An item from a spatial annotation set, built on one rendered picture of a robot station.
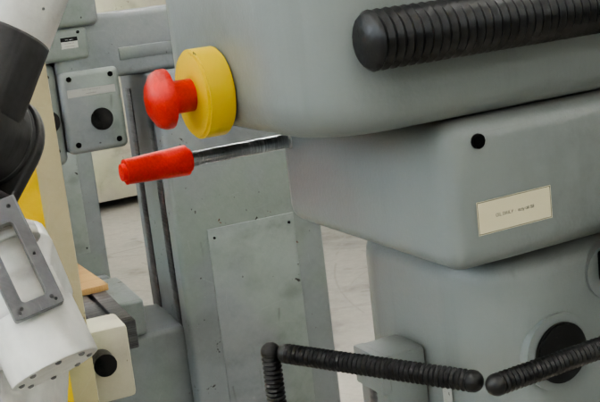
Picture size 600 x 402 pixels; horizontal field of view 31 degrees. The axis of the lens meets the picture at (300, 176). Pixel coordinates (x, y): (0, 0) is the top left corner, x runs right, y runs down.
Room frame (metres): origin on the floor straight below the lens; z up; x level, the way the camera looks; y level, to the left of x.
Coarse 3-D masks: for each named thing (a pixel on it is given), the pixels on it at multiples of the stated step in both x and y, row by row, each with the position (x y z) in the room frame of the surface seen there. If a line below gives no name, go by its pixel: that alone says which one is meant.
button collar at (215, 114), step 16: (192, 48) 0.72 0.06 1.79; (208, 48) 0.72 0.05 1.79; (192, 64) 0.71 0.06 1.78; (208, 64) 0.70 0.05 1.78; (224, 64) 0.71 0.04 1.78; (192, 80) 0.71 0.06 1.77; (208, 80) 0.70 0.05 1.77; (224, 80) 0.70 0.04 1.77; (208, 96) 0.69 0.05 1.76; (224, 96) 0.70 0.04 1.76; (192, 112) 0.72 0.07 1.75; (208, 112) 0.70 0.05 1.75; (224, 112) 0.70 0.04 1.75; (192, 128) 0.73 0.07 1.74; (208, 128) 0.70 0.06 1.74; (224, 128) 0.71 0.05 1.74
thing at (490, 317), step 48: (576, 240) 0.75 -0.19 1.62; (384, 288) 0.81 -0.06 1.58; (432, 288) 0.75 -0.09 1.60; (480, 288) 0.72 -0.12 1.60; (528, 288) 0.72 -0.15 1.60; (576, 288) 0.73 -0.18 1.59; (384, 336) 0.82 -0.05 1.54; (432, 336) 0.76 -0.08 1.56; (480, 336) 0.72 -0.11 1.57; (528, 336) 0.72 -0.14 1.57; (576, 336) 0.72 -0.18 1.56; (576, 384) 0.73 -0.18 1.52
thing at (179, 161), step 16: (240, 144) 0.84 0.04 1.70; (256, 144) 0.84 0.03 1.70; (272, 144) 0.85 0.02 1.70; (288, 144) 0.85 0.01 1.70; (128, 160) 0.80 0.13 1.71; (144, 160) 0.80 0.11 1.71; (160, 160) 0.80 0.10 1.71; (176, 160) 0.81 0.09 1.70; (192, 160) 0.81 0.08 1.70; (208, 160) 0.82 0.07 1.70; (224, 160) 0.83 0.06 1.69; (128, 176) 0.79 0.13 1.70; (144, 176) 0.80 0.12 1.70; (160, 176) 0.80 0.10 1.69; (176, 176) 0.81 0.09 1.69
